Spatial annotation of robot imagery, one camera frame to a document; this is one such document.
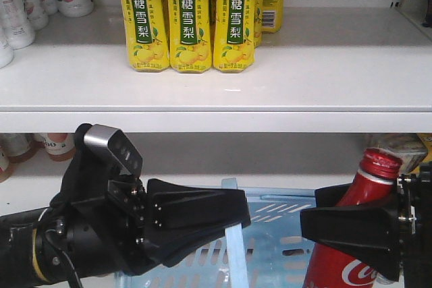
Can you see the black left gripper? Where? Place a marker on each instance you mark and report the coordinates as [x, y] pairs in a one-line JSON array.
[[112, 224]]

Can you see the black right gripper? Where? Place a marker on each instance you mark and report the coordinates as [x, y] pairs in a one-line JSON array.
[[370, 235]]

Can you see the red aluminium coke bottle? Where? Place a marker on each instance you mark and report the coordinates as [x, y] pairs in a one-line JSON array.
[[375, 180]]

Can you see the light blue plastic basket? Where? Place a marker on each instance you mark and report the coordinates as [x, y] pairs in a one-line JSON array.
[[276, 253]]

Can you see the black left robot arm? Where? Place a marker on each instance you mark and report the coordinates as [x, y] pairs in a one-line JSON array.
[[28, 258]]

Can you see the clear plastic food box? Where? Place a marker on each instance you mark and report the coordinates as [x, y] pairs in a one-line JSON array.
[[406, 146]]

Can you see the white metal store shelving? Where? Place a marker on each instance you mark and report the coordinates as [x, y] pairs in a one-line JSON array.
[[296, 119]]

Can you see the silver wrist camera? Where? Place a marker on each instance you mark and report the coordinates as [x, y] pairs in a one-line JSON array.
[[112, 146]]

